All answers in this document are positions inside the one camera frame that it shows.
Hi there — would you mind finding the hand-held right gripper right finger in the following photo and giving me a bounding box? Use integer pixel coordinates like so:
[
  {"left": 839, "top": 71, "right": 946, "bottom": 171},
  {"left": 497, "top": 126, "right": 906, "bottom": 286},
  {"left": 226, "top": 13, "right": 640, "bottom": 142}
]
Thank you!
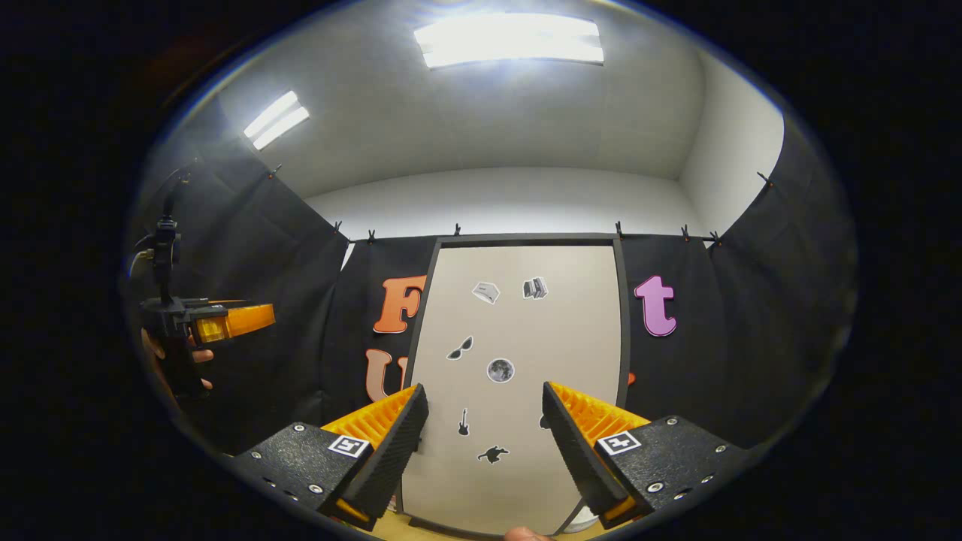
[{"left": 541, "top": 381, "right": 752, "bottom": 530}]

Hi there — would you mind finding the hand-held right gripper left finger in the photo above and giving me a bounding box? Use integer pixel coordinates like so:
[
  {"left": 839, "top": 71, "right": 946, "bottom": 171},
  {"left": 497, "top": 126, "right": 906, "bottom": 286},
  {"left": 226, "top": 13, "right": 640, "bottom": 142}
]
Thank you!
[{"left": 233, "top": 383, "right": 430, "bottom": 532}]

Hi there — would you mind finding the beige cabinet door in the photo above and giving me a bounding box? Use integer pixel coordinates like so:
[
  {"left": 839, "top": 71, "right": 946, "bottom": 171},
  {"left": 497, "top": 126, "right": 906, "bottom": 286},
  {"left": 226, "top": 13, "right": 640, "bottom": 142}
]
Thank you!
[{"left": 397, "top": 233, "right": 634, "bottom": 539}]

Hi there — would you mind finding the white round object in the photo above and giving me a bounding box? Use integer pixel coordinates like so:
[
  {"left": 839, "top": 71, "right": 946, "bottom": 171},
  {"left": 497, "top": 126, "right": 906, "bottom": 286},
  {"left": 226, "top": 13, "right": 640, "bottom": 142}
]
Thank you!
[{"left": 560, "top": 503, "right": 602, "bottom": 534}]

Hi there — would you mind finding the small ceiling panel light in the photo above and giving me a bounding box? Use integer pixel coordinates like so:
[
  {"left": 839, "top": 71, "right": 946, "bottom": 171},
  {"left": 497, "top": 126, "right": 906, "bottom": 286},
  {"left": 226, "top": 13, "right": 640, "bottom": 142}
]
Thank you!
[{"left": 243, "top": 90, "right": 310, "bottom": 151}]

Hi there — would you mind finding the black backdrop cloth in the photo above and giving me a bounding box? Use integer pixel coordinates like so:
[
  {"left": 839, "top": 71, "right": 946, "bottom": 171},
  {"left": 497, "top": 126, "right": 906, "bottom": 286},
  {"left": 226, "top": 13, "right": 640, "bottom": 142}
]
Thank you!
[{"left": 124, "top": 94, "right": 859, "bottom": 459}]

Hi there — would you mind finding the row of black cloth clips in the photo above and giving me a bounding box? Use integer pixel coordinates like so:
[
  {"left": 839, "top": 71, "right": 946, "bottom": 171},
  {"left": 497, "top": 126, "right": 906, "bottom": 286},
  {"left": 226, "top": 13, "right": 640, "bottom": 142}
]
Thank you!
[{"left": 267, "top": 165, "right": 775, "bottom": 249}]

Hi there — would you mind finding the large ceiling panel light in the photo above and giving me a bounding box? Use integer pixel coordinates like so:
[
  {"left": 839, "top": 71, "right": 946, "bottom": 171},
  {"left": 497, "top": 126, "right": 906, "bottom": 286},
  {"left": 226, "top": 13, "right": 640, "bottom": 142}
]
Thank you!
[{"left": 413, "top": 12, "right": 605, "bottom": 70}]

